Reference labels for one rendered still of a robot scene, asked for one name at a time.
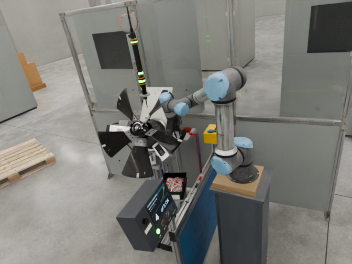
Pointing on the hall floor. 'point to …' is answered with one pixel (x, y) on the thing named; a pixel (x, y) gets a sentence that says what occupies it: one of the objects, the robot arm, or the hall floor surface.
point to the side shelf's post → (178, 160)
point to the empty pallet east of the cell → (23, 160)
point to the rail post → (177, 252)
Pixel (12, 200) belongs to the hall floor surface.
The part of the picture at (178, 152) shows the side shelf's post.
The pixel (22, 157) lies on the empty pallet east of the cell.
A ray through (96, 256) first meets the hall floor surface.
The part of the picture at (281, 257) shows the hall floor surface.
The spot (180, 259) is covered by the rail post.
